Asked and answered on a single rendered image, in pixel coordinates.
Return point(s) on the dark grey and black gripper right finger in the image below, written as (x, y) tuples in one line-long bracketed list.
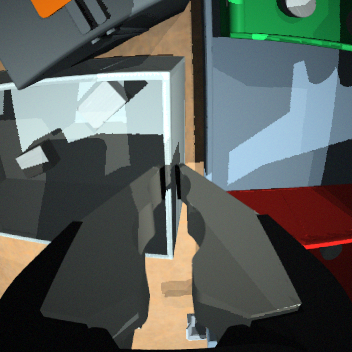
[(249, 270)]

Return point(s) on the green open bin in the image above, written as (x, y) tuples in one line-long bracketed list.
[(249, 19)]

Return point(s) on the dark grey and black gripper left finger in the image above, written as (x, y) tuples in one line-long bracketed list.
[(91, 275)]

